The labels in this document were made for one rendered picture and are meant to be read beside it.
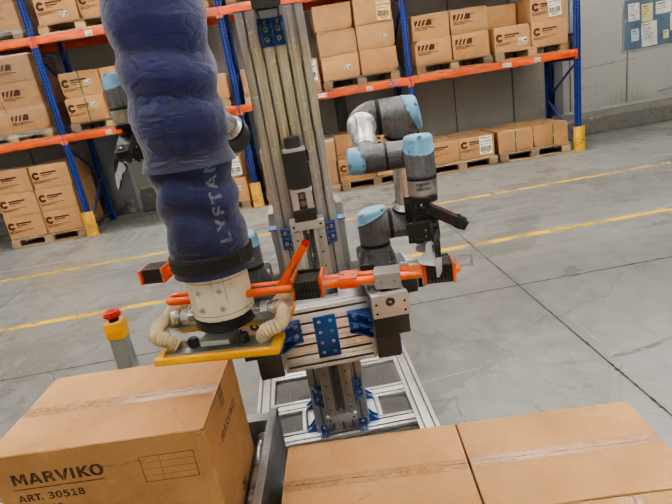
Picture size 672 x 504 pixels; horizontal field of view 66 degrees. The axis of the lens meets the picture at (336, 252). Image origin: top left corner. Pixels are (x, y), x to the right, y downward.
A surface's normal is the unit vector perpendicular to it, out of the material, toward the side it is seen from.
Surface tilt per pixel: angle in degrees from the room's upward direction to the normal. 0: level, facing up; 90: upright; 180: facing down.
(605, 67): 90
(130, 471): 90
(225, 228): 77
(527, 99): 90
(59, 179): 91
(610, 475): 0
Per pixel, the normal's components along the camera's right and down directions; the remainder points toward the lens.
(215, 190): 0.68, -0.25
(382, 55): 0.11, 0.25
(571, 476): -0.16, -0.94
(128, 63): -0.43, 0.09
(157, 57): 0.10, 0.00
